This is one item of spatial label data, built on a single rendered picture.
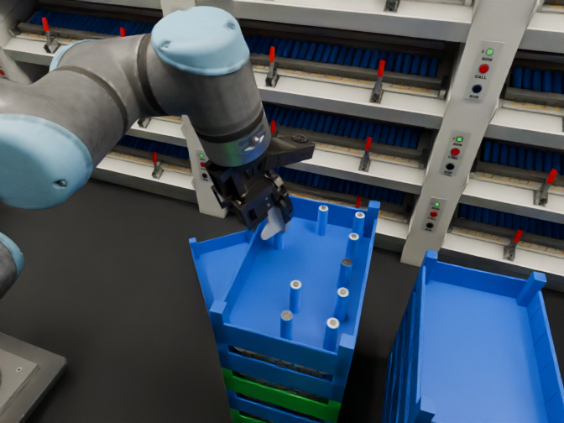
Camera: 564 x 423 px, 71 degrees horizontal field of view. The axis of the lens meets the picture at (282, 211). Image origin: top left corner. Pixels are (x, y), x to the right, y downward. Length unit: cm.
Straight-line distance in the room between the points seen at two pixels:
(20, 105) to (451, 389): 67
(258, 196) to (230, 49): 22
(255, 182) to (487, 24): 57
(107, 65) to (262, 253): 41
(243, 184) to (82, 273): 88
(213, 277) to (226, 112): 83
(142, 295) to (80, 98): 88
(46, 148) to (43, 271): 107
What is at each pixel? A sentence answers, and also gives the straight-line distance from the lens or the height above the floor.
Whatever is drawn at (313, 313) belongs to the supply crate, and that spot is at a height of 40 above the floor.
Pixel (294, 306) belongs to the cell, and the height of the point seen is 42.
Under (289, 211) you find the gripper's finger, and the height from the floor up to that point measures 53.
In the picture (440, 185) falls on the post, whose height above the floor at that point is 31.
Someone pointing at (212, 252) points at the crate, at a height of 0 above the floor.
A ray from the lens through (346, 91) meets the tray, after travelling 103.
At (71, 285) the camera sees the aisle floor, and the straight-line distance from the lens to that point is 134.
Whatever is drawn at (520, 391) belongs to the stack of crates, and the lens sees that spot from 77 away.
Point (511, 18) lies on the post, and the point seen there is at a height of 72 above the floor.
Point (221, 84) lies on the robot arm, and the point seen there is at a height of 77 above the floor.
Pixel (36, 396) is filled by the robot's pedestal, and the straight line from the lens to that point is 110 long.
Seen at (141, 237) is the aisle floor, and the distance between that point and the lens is 140.
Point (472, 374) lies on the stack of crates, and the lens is 75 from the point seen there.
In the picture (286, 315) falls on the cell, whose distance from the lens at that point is 57.
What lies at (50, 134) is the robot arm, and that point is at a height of 77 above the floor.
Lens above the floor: 94
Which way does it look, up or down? 42 degrees down
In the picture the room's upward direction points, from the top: straight up
